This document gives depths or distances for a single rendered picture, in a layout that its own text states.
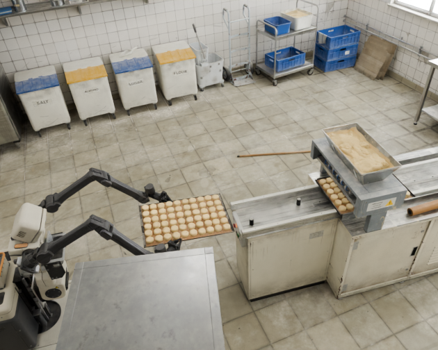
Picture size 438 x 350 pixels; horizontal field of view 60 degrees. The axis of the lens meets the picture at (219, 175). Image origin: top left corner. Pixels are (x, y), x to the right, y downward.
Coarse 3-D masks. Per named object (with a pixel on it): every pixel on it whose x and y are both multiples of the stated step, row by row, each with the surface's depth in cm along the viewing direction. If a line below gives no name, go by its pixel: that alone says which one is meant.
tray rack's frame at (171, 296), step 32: (160, 256) 133; (192, 256) 132; (96, 288) 124; (128, 288) 123; (160, 288) 123; (192, 288) 122; (64, 320) 116; (96, 320) 115; (128, 320) 115; (160, 320) 114; (192, 320) 114
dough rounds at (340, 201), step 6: (318, 180) 299; (324, 180) 296; (330, 180) 296; (324, 186) 290; (330, 186) 292; (336, 186) 293; (330, 192) 285; (336, 192) 286; (342, 192) 287; (408, 192) 280; (330, 198) 283; (336, 198) 280; (342, 198) 281; (408, 198) 278; (336, 204) 276; (342, 204) 277; (348, 204) 274; (342, 210) 271; (348, 210) 272
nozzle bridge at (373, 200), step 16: (320, 144) 289; (320, 160) 296; (336, 160) 272; (352, 176) 258; (352, 192) 248; (368, 192) 245; (384, 192) 244; (400, 192) 245; (368, 208) 247; (384, 208) 251; (368, 224) 257
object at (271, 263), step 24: (240, 216) 282; (264, 216) 281; (288, 216) 280; (264, 240) 271; (288, 240) 277; (312, 240) 285; (240, 264) 316; (264, 264) 288; (288, 264) 295; (312, 264) 304; (264, 288) 308; (288, 288) 317
